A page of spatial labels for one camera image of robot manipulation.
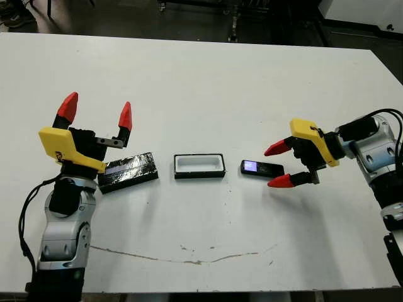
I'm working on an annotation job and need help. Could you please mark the black box with white liner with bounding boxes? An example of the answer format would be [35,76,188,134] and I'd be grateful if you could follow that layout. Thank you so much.
[173,152,227,180]

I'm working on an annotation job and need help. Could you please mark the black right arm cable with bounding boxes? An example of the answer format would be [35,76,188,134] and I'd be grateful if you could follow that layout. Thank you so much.
[365,108,403,150]

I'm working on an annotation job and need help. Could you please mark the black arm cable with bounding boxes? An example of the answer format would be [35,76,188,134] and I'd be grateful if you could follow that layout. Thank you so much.
[18,177,64,293]
[365,108,403,150]

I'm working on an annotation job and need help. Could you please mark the black box lid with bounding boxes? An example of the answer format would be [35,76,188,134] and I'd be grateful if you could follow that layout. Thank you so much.
[98,151,161,194]

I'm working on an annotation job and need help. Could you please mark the white cabinet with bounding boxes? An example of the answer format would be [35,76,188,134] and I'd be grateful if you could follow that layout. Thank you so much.
[317,0,403,32]

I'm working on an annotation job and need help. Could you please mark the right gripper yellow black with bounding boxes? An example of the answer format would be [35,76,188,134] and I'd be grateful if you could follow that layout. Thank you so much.
[263,118,344,189]

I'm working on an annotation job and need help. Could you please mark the black metal stand post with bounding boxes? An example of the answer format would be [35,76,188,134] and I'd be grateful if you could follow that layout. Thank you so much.
[228,14,242,43]

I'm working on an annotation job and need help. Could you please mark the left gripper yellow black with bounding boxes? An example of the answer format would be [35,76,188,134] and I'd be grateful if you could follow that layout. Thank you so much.
[38,91,133,181]

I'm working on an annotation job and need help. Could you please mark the black chair legs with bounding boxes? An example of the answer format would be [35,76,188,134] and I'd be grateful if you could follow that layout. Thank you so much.
[28,0,97,22]

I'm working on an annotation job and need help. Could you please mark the dark sneaker of person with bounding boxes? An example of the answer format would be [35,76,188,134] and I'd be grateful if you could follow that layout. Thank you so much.
[0,14,30,30]

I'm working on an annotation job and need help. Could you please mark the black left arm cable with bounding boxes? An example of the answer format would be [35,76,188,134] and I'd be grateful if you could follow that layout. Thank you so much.
[18,177,64,293]

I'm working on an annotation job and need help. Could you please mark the small black camera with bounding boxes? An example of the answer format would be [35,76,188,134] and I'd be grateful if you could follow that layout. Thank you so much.
[241,159,285,180]

